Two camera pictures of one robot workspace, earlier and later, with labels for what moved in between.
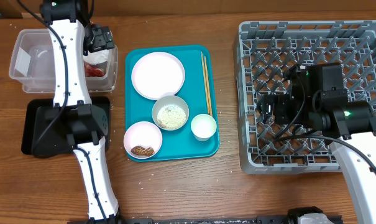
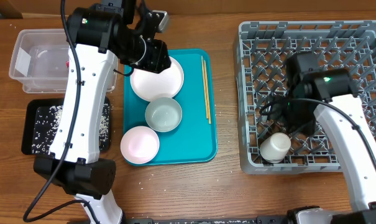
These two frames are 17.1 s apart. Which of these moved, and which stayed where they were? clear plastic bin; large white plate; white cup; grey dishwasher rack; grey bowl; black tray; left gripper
Moved: grey bowl; left gripper; white cup
Stayed: grey dishwasher rack; black tray; clear plastic bin; large white plate
